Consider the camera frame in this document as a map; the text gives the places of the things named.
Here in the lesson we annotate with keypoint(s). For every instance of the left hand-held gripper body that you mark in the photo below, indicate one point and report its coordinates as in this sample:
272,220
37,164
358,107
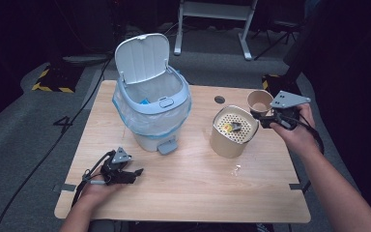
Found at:
114,169

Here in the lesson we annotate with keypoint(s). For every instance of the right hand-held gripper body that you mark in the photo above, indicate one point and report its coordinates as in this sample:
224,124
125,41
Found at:
286,111

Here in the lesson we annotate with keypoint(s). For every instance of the brown paper cup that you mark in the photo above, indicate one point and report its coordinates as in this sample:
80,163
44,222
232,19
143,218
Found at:
260,100

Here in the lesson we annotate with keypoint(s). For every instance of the beige perforated round container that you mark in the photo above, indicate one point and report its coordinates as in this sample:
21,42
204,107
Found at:
228,141

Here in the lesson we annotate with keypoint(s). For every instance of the translucent blue bin liner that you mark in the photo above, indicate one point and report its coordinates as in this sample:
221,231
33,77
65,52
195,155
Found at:
148,121

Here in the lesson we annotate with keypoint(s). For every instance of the white pedal bin blue lid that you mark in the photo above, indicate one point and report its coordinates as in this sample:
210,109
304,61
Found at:
149,106

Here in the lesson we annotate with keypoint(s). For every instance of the person's right hand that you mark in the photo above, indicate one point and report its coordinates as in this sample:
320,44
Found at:
298,137

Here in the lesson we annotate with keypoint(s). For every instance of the person's left hand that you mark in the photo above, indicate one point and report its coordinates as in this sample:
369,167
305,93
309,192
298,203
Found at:
96,191

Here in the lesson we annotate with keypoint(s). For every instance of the black yellow striped stand base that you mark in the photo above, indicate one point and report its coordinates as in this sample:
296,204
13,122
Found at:
278,87
56,80

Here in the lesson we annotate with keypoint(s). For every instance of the grey tape strip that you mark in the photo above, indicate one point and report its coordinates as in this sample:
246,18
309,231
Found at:
295,186
65,187

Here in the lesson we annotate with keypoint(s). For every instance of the small clear plastic wrapper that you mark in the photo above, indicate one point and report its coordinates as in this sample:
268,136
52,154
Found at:
236,170

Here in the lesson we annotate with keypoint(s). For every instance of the black tripod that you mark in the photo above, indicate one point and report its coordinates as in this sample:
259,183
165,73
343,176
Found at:
278,35

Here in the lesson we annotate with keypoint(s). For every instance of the grey flat floor plate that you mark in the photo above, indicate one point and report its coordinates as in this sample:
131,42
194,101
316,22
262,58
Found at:
87,59

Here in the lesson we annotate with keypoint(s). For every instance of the white metal stand frame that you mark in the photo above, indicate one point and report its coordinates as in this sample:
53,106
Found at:
215,11

